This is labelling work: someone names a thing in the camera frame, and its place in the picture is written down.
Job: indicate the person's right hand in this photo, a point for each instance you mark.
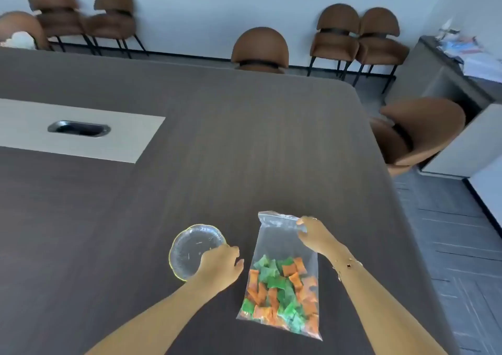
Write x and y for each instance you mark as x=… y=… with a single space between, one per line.
x=317 y=237

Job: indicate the person's left hand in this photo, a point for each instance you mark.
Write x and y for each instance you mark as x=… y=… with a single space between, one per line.
x=219 y=266

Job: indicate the clear glass bowl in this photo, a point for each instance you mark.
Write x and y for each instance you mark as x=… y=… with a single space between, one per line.
x=188 y=249

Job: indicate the clear plastic bag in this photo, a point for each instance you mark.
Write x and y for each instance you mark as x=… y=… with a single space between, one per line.
x=278 y=241

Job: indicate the pile of orange green candies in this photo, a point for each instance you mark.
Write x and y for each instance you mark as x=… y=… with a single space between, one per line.
x=274 y=296

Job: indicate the person's right forearm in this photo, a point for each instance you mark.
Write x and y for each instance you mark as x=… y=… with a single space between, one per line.
x=384 y=311

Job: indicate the person's left forearm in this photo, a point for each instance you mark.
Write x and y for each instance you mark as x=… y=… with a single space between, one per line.
x=157 y=323

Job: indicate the dark wooden table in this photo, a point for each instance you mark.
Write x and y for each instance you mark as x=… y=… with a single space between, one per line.
x=235 y=151

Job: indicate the brown padded chair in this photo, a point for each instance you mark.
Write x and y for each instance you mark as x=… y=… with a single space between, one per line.
x=113 y=21
x=53 y=2
x=19 y=23
x=337 y=17
x=378 y=49
x=423 y=127
x=259 y=47

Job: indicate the grey sideboard cabinet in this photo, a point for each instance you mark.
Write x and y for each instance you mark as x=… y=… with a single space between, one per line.
x=462 y=143

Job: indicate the stack of papers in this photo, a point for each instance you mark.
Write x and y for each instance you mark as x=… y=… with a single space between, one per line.
x=476 y=62

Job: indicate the white fluffy item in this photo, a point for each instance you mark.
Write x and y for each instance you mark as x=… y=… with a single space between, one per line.
x=19 y=40

